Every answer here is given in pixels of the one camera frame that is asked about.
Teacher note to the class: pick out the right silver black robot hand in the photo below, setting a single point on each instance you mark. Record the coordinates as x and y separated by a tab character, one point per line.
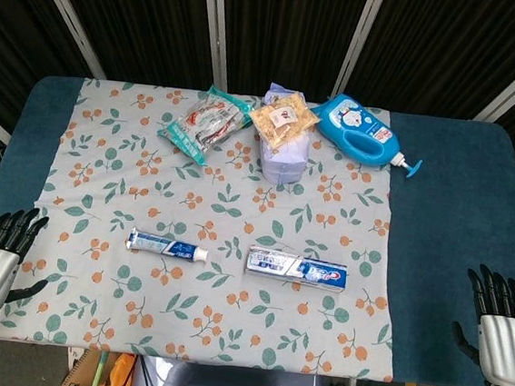
504	349

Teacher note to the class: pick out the white blue toothpaste tube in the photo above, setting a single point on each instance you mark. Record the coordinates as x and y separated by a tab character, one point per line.
165	245

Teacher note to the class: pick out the blue white toothpaste box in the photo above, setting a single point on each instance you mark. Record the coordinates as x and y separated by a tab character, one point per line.
295	269

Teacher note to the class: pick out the dark blue table cover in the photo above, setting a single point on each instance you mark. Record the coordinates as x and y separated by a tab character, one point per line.
453	248

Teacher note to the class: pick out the green stick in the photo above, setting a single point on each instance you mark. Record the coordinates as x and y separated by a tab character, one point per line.
98	376

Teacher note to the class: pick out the orange bag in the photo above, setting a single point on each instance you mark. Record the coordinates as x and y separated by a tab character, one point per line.
120	378

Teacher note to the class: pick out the floral print tablecloth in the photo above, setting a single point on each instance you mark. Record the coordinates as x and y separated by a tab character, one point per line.
219	207

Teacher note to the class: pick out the blue pump detergent bottle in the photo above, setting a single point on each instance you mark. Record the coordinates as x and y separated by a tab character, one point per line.
359	132

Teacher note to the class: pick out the silver green snack packet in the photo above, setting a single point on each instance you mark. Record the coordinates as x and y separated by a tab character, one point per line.
205	122

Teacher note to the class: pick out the purple tissue pack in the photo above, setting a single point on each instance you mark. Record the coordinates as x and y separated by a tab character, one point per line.
284	161

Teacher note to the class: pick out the clear bag of crackers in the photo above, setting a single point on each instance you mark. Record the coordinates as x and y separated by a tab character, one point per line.
283	119

